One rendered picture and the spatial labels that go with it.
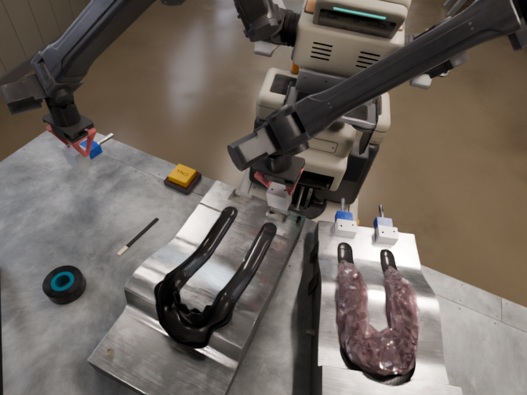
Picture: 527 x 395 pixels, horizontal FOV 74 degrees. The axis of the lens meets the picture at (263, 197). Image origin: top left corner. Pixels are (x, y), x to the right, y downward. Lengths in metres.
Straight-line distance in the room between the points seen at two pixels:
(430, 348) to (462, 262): 1.44
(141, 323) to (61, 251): 0.32
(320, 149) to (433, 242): 1.22
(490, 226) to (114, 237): 2.16
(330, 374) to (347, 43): 0.76
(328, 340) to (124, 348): 0.40
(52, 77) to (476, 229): 2.26
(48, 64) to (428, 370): 0.94
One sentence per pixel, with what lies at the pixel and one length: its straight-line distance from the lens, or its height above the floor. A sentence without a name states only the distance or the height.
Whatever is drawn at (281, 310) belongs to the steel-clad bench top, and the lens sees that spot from 0.86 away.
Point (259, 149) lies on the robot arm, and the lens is 0.65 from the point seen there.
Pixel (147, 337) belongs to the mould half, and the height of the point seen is 0.86.
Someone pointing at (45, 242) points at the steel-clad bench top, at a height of 0.80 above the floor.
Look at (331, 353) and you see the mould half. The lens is 0.77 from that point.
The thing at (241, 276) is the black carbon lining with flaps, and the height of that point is 0.89.
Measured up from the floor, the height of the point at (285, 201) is 0.97.
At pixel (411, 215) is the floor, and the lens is 2.31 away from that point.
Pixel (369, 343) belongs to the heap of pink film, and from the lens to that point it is 0.78.
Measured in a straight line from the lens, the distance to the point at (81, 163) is 1.00.
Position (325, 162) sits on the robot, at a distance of 1.19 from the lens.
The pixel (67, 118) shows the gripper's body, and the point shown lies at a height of 1.06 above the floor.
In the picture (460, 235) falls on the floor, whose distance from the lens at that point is 2.38.
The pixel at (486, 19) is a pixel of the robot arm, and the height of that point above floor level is 1.43.
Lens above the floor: 1.59
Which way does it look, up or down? 49 degrees down
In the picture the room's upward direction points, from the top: 9 degrees clockwise
